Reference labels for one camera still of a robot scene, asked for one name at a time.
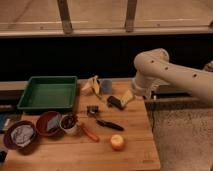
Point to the black block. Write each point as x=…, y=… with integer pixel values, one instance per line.
x=113, y=101

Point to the red bowl with object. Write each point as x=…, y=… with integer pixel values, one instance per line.
x=48, y=123

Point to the banana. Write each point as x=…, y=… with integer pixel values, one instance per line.
x=92, y=83

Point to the maroon bowl with cloth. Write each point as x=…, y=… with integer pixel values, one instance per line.
x=19, y=135

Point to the blue cup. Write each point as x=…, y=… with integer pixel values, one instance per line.
x=106, y=86

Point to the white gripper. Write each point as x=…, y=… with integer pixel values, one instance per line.
x=143, y=90

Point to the green plastic tray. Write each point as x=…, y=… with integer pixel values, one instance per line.
x=49, y=93

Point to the yellow apple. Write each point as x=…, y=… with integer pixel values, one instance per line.
x=117, y=142

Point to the white cup with dark contents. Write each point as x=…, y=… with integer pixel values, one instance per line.
x=68, y=124

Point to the orange carrot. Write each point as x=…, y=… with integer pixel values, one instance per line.
x=89, y=133

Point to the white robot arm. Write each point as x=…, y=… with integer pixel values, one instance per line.
x=154, y=64

